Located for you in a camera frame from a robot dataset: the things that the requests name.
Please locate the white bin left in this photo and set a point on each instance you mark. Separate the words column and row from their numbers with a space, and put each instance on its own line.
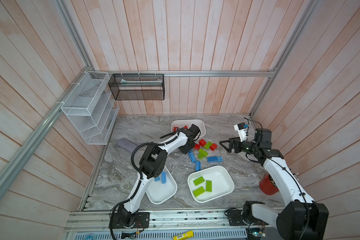
column 159, row 193

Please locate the green lego beside red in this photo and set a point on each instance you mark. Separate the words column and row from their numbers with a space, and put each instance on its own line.
column 208, row 145

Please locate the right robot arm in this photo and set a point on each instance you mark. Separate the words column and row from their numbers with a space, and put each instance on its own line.
column 302, row 218

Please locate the black mesh basket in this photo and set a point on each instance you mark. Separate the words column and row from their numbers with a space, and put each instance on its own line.
column 137, row 87

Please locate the white wire shelf rack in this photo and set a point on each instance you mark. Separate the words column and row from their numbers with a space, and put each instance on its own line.
column 91, row 109

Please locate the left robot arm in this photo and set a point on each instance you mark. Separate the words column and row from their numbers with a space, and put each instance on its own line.
column 149, row 160

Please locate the white bin front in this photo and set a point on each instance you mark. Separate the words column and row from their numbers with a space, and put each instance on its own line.
column 222, row 183

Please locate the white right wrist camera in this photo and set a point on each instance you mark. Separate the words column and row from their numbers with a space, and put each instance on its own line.
column 242, row 129

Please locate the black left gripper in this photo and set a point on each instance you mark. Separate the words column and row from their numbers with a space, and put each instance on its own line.
column 184, row 151

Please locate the red lego lying sideways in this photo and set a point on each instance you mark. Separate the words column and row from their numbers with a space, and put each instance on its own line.
column 213, row 147

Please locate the grey pouch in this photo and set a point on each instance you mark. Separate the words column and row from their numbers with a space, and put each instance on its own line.
column 126, row 145

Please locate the large blue lego underside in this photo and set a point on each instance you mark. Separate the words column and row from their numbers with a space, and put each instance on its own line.
column 212, row 159

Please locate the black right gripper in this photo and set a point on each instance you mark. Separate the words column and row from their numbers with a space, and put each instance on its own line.
column 236, row 142

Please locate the red cup with pencils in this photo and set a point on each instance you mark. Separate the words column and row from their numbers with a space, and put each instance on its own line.
column 268, row 186

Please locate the long green lego centre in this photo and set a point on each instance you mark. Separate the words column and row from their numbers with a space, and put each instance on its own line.
column 203, row 152

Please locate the yellow marker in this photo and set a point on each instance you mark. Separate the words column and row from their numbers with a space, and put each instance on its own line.
column 184, row 236

